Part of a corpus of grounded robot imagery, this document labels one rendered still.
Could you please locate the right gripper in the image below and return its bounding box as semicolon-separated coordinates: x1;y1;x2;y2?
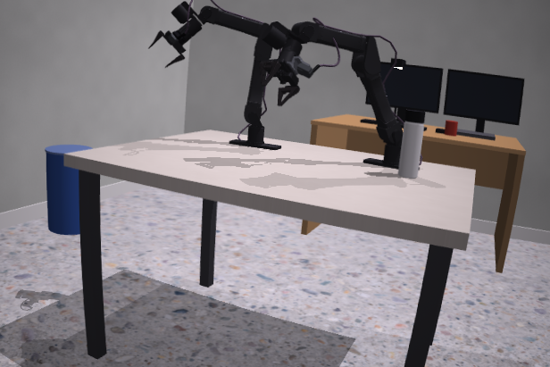
148;26;192;67

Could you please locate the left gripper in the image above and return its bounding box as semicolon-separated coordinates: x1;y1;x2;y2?
259;50;310;106

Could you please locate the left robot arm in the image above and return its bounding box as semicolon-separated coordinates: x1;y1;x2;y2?
262;21;403;169

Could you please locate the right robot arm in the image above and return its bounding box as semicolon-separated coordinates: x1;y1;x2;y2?
171;1;281;150

